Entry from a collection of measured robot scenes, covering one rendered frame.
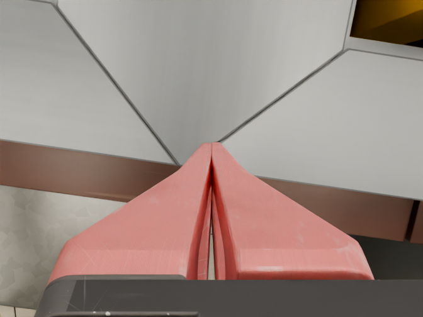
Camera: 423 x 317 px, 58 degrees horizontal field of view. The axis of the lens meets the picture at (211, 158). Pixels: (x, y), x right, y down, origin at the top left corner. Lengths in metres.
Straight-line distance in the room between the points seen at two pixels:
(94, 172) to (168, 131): 0.08
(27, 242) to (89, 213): 0.08
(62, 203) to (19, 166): 0.16
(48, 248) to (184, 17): 0.35
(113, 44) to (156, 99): 0.04
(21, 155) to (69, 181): 0.04
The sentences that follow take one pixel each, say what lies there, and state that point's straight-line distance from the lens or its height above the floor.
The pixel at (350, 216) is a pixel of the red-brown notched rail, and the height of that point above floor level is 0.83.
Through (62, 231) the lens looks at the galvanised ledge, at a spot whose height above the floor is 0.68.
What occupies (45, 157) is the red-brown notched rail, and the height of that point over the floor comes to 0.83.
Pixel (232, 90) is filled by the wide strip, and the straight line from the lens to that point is 0.25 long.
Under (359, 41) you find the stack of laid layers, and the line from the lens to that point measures 0.31.
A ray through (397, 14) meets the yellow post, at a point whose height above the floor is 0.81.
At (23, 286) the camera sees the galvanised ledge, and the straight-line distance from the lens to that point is 0.55.
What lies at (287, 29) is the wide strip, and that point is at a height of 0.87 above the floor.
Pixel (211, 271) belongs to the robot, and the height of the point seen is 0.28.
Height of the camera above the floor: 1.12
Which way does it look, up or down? 80 degrees down
